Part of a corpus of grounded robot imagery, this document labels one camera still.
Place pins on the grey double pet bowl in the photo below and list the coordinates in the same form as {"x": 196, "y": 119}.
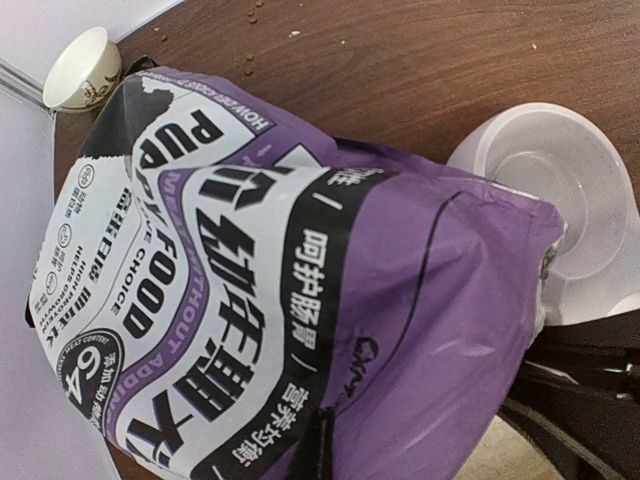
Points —
{"x": 559, "y": 156}

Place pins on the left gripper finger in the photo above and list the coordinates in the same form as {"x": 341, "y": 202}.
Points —
{"x": 313, "y": 459}

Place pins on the purple puppy food bag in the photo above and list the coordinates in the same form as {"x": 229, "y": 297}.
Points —
{"x": 216, "y": 269}

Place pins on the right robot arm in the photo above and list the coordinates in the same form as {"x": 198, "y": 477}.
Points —
{"x": 576, "y": 398}

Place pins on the small white round bowl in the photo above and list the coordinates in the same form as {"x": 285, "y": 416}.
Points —
{"x": 84, "y": 74}

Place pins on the left aluminium frame post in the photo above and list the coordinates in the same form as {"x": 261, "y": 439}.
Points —
{"x": 22, "y": 87}

